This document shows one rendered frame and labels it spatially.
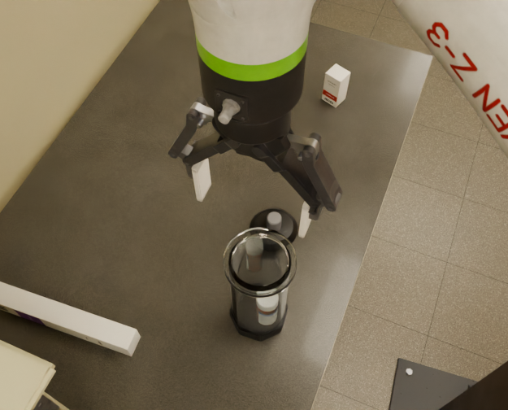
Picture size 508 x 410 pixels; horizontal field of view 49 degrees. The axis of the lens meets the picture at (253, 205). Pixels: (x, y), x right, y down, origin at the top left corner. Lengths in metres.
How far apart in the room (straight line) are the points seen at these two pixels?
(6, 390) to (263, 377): 0.62
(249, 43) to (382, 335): 1.70
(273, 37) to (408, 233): 1.86
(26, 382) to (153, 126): 0.90
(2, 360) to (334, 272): 0.73
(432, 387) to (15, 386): 1.71
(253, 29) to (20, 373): 0.29
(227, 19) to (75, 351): 0.76
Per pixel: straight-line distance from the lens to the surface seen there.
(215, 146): 0.59
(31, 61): 1.21
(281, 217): 1.03
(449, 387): 2.04
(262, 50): 0.43
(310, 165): 0.56
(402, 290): 2.12
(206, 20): 0.42
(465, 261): 2.25
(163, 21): 1.49
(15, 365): 0.44
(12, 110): 1.20
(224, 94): 0.47
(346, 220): 1.12
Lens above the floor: 1.90
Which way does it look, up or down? 59 degrees down
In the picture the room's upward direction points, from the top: straight up
